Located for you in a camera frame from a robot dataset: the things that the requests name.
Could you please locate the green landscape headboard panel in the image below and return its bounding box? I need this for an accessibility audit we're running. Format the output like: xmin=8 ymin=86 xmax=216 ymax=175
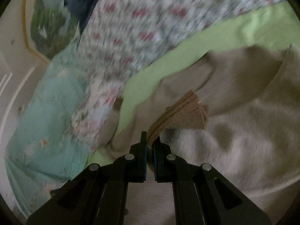
xmin=22 ymin=0 xmax=79 ymax=62

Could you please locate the light green bed sheet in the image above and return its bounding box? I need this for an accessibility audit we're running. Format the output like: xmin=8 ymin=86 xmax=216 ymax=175
xmin=85 ymin=1 xmax=300 ymax=169

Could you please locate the teal floral pillow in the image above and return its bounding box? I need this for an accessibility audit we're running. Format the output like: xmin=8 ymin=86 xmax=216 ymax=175
xmin=4 ymin=42 xmax=88 ymax=217

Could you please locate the beige fuzzy sweater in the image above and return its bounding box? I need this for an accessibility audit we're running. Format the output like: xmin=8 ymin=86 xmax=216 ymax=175
xmin=97 ymin=45 xmax=299 ymax=224

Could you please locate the floral rose quilt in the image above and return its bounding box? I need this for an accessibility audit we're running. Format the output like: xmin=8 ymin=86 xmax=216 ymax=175
xmin=71 ymin=0 xmax=284 ymax=151

